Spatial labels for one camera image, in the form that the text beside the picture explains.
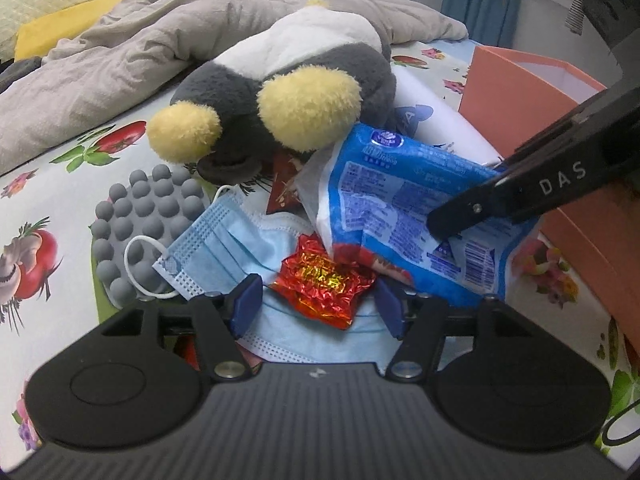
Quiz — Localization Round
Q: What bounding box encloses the red foil snack packet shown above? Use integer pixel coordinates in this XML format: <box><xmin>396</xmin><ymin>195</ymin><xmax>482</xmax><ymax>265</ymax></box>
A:
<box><xmin>269</xmin><ymin>234</ymin><xmax>376</xmax><ymax>330</ymax></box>

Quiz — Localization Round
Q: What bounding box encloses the blue face mask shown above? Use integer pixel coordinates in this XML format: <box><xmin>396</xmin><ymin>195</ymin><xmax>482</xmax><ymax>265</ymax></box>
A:
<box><xmin>152</xmin><ymin>185</ymin><xmax>400</xmax><ymax>370</ymax></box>

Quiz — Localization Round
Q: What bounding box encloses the blue tissue pack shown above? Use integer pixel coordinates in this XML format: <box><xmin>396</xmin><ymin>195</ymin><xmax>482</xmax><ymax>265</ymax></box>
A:
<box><xmin>295</xmin><ymin>124</ymin><xmax>536</xmax><ymax>307</ymax></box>

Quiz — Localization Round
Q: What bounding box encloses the brown snack packet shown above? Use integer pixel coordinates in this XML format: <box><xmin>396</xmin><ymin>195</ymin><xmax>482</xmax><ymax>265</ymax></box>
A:
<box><xmin>266</xmin><ymin>152</ymin><xmax>303</xmax><ymax>214</ymax></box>

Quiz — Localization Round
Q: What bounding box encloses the orange cardboard box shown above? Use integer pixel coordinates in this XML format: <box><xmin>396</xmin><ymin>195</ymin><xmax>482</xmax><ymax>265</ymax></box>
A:
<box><xmin>456</xmin><ymin>44</ymin><xmax>640</xmax><ymax>356</ymax></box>

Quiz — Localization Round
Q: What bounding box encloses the green massage hammer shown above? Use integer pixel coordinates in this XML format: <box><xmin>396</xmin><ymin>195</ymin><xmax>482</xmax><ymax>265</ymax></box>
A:
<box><xmin>90</xmin><ymin>164</ymin><xmax>210</xmax><ymax>321</ymax></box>

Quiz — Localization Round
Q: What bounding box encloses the white spray can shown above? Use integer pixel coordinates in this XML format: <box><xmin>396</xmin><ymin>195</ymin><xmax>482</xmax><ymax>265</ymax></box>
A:
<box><xmin>392</xmin><ymin>65</ymin><xmax>502</xmax><ymax>167</ymax></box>

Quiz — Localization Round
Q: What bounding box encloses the floral plastic mat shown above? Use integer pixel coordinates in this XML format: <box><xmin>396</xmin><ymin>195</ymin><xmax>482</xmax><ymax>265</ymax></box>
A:
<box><xmin>0</xmin><ymin>39</ymin><xmax>640</xmax><ymax>470</ymax></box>

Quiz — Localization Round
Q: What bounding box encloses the grey penguin plush toy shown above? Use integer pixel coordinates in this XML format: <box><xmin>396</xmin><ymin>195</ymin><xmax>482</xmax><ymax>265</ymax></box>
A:
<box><xmin>146</xmin><ymin>1</ymin><xmax>396</xmax><ymax>184</ymax></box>

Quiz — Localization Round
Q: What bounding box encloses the grey quilt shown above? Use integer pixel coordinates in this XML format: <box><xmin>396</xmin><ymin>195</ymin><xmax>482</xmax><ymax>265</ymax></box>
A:
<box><xmin>1</xmin><ymin>0</ymin><xmax>468</xmax><ymax>172</ymax></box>

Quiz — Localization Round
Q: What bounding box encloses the dark grey blanket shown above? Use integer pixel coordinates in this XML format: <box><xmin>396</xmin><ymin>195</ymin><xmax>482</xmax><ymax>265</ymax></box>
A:
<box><xmin>0</xmin><ymin>56</ymin><xmax>42</xmax><ymax>93</ymax></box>

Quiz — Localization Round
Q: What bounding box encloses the yellow pillow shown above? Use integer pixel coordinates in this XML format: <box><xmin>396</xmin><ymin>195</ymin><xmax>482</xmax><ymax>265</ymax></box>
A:
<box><xmin>13</xmin><ymin>0</ymin><xmax>122</xmax><ymax>61</ymax></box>

